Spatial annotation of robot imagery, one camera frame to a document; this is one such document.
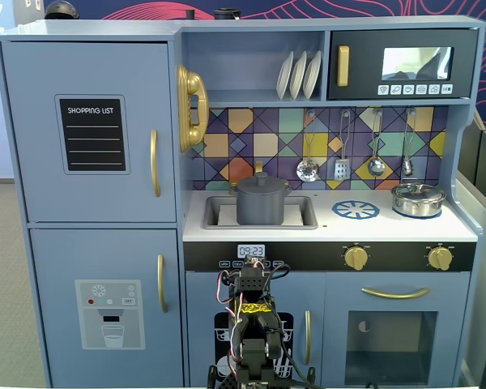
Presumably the gold stove knob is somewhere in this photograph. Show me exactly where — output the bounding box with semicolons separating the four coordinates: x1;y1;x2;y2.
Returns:
343;244;369;271
426;244;454;271

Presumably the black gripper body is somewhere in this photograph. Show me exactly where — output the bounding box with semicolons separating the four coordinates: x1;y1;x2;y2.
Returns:
241;262;267;280

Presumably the gray toy cooking pot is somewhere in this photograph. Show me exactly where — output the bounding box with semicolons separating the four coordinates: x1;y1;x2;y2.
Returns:
228;184;292;226

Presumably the thick black cable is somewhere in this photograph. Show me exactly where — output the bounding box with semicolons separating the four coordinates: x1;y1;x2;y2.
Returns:
279;331;329;389

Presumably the black helmet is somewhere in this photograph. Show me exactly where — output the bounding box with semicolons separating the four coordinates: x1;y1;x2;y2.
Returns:
43;0;81;20

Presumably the gold fridge door handle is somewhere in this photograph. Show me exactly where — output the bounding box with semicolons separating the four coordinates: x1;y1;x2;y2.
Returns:
149;128;162;199

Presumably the gold freezer door handle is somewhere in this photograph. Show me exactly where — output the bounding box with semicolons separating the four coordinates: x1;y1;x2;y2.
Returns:
156;254;169;314

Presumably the shiny steel pot with lid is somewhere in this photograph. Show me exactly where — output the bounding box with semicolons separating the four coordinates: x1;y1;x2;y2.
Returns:
390;182;447;218

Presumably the blue freezer door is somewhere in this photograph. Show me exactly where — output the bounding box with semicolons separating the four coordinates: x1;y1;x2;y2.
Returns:
28;227;184;388

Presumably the gray round pot lid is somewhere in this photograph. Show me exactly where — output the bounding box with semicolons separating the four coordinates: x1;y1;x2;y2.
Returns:
237;171;287;192

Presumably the steel slotted spatula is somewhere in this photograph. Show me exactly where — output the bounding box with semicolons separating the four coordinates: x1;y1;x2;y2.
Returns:
334;109;352;182

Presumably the steel skimmer spoon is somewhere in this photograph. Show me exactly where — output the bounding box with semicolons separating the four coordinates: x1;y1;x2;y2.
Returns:
296;109;321;182

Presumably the light blue desk divider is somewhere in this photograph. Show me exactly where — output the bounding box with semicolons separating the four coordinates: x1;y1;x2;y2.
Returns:
453;172;486;389

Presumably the white toy plate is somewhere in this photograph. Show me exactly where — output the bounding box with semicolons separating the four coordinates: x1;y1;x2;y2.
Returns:
275;51;295;101
288;50;308;100
302;49;322;100

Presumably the steel ladle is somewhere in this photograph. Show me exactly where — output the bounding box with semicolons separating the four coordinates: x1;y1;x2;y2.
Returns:
367;108;386;177

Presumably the toy microwave with gold handle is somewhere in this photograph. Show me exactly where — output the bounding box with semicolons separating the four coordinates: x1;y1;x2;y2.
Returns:
326;28;480;100

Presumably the gold microwave door handle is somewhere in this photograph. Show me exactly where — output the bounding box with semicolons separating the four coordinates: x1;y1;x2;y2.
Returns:
337;45;350;88

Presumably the small steel spoon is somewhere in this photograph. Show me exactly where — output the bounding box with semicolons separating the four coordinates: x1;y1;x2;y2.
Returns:
402;107;416;177

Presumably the blue dishwasher door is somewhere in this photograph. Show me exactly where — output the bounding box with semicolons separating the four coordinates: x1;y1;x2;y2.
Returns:
185;270;325;388

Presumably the blue toy play kitchen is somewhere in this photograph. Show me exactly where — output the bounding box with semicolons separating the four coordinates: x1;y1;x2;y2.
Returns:
0;15;486;388

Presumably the black shopping list board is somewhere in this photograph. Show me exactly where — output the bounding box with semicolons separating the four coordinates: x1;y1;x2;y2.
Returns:
54;94;131;175

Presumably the gold dishwasher door handle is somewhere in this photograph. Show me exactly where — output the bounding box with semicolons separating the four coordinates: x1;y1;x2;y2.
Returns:
303;310;312;365

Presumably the gold toy telephone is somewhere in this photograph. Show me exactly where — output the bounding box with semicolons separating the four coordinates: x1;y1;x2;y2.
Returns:
176;64;210;154

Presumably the gold oven door handle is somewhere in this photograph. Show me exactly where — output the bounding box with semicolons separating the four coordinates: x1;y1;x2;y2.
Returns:
360;286;431;300

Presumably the gray toy sink basin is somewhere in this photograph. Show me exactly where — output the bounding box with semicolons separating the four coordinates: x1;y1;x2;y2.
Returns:
202;195;319;231

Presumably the blue oven door with window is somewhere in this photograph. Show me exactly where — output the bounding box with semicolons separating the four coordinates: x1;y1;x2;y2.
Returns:
324;271;471;386

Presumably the blue fridge door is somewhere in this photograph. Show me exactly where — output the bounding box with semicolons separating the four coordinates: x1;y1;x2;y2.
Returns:
0;40;177;223

